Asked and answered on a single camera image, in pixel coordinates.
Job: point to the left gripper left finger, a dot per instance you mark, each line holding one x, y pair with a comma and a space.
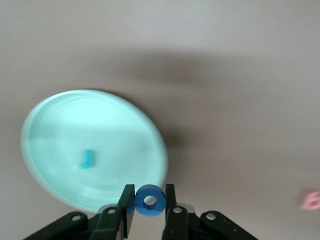
110, 225

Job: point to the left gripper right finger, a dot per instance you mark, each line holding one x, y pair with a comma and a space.
175, 225

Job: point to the blue letter o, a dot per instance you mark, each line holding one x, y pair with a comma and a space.
141, 203

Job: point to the pink letter q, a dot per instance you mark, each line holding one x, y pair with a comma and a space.
311, 201

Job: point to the pale green round plate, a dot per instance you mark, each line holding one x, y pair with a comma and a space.
75, 125

